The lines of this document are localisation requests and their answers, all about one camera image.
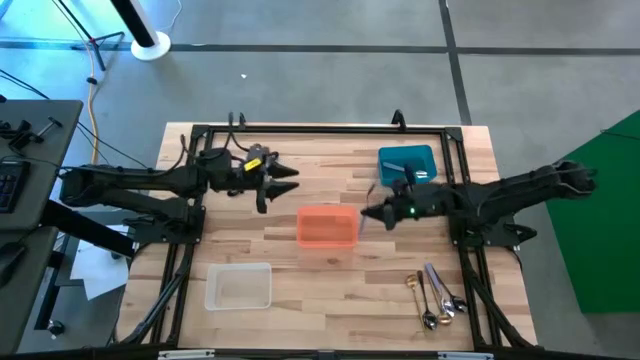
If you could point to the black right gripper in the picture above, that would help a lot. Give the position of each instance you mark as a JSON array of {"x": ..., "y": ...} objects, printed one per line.
[{"x": 407, "y": 207}]

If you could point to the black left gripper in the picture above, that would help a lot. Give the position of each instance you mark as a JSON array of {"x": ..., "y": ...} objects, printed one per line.
[{"x": 240, "y": 182}]

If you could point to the silver spoon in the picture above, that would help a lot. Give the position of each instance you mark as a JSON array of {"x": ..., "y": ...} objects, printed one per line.
[
  {"x": 395, "y": 166},
  {"x": 446, "y": 309}
]

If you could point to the orange translucent plastic bin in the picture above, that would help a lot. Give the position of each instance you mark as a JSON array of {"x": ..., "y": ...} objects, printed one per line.
[{"x": 327, "y": 227}]

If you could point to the black spoon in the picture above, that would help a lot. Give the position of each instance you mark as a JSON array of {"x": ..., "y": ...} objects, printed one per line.
[
  {"x": 460, "y": 304},
  {"x": 430, "y": 321}
]

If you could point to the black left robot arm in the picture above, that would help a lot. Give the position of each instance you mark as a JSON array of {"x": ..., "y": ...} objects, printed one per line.
[{"x": 125, "y": 182}]

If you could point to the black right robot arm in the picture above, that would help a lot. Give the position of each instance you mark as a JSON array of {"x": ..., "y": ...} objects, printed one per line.
[{"x": 525, "y": 192}]

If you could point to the yellow label tag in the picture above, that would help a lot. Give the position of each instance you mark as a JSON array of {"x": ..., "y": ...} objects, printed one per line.
[{"x": 252, "y": 164}]

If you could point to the teal plastic bin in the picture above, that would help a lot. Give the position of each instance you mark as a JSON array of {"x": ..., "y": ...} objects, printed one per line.
[{"x": 407, "y": 155}]

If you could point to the clear plastic bin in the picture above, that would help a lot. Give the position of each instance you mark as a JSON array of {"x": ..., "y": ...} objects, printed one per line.
[{"x": 239, "y": 287}]

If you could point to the white round stand base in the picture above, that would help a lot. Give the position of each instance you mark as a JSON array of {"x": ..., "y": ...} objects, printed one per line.
[{"x": 150, "y": 47}]

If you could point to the black diagonal bar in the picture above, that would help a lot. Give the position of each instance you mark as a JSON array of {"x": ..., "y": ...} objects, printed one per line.
[{"x": 87, "y": 230}]

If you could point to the white paper sheets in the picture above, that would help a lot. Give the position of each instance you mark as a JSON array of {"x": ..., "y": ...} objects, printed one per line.
[{"x": 100, "y": 270}]

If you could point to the black stand pole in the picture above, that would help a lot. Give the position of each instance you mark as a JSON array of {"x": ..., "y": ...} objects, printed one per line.
[{"x": 134, "y": 20}]

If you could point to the green mat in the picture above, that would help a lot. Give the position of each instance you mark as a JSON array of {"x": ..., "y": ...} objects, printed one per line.
[{"x": 600, "y": 225}]

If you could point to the black tripod stand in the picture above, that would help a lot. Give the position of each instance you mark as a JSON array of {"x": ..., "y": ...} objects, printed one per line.
[{"x": 95, "y": 40}]

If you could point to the dark grey desk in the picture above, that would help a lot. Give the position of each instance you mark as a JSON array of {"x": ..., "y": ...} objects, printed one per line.
[
  {"x": 45, "y": 150},
  {"x": 25, "y": 300}
]

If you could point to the black clamp tool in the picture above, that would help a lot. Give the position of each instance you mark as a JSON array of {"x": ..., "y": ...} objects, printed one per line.
[{"x": 22, "y": 136}]

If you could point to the black desk caster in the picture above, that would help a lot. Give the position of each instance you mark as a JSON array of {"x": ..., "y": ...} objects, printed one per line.
[{"x": 56, "y": 327}]

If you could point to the black keyboard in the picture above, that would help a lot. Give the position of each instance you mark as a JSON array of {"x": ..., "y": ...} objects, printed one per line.
[{"x": 10, "y": 185}]

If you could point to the black computer mouse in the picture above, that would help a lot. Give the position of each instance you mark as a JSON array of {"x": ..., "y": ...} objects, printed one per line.
[{"x": 10, "y": 260}]

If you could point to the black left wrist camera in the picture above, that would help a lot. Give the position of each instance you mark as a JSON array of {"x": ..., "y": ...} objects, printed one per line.
[{"x": 257, "y": 151}]

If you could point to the black aluminium table frame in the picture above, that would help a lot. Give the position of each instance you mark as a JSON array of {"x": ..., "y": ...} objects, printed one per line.
[{"x": 325, "y": 129}]

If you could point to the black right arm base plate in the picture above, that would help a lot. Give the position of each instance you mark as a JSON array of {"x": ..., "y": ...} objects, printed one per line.
[{"x": 492, "y": 232}]

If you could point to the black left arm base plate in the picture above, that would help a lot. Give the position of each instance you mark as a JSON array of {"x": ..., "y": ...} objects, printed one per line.
[{"x": 165, "y": 230}]

